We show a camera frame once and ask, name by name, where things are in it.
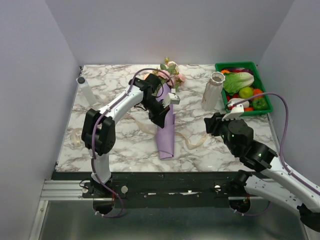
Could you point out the purple toy onion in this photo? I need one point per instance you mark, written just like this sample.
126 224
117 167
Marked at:
239 70

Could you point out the toy lettuce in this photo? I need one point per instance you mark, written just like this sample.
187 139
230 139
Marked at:
235 81

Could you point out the orange toy carrot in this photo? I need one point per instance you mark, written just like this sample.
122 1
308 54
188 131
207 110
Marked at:
249 109

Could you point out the white bottle black cap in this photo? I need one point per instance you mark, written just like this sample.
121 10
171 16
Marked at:
86 90

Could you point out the beige ribbon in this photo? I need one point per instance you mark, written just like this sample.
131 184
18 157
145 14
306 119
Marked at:
76 140

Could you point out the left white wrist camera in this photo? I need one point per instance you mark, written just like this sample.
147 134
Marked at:
170 99

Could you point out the purple wrapping paper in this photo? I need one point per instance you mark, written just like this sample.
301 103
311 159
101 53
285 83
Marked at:
165 137

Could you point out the white ribbed ceramic vase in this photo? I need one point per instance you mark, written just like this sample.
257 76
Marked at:
213 90

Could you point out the white toy potato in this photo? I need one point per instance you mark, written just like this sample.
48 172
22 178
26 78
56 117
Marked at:
236 100

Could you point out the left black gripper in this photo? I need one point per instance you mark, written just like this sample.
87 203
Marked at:
159 118

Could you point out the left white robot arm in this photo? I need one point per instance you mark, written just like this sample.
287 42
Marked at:
99 128

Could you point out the green toy bell pepper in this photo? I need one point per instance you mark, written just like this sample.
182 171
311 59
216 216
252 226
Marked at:
259 104

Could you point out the pink artificial flower bouquet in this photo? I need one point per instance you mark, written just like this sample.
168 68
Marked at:
169 75

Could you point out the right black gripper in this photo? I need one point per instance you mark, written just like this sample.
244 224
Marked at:
216 119

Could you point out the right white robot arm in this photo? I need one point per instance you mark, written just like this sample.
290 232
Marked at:
292 191

